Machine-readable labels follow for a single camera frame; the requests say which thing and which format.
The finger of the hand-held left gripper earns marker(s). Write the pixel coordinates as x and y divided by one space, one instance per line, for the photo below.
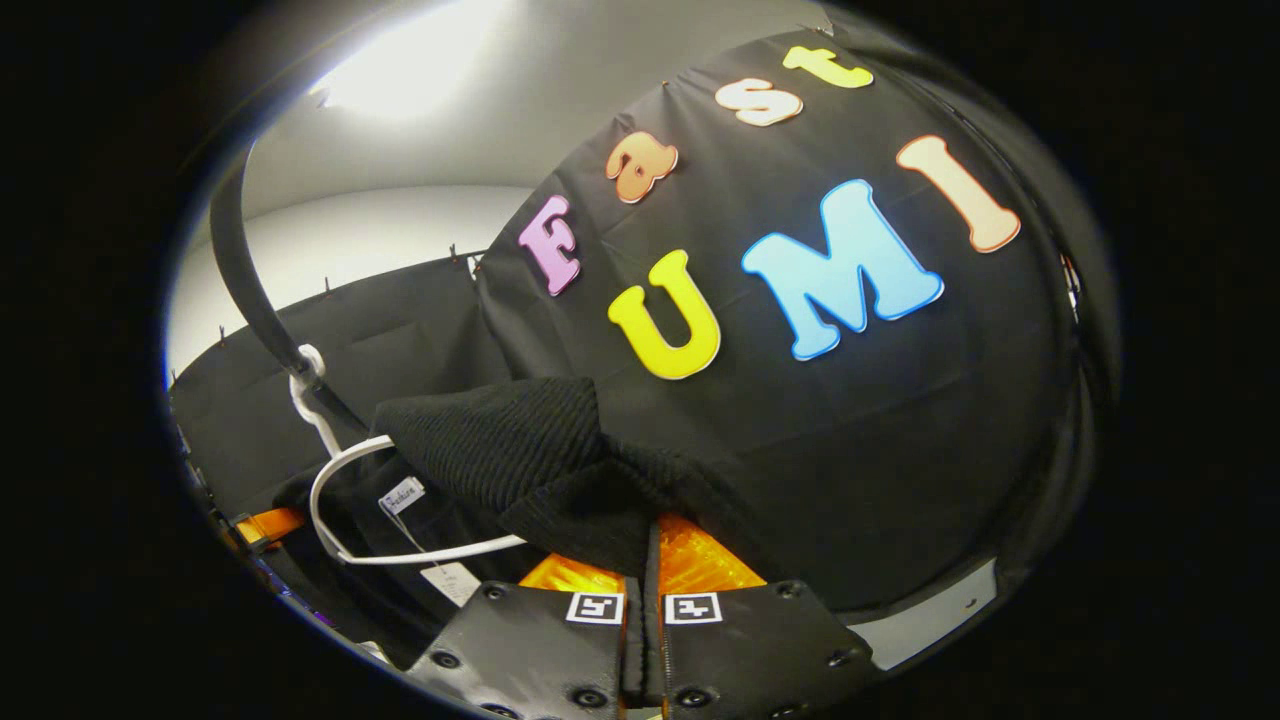
270 523

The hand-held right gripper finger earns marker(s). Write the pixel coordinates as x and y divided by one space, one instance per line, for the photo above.
656 640
633 650

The black knit garment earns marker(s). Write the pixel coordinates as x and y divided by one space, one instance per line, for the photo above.
500 440

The white plastic hanger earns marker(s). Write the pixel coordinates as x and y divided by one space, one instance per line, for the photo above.
312 405

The black metal clothes rack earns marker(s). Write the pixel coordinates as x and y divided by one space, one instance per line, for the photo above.
232 270

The black backdrop cloth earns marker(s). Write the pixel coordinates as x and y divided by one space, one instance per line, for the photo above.
900 450

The large ceiling light panel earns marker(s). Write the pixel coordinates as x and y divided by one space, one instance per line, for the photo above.
410 60

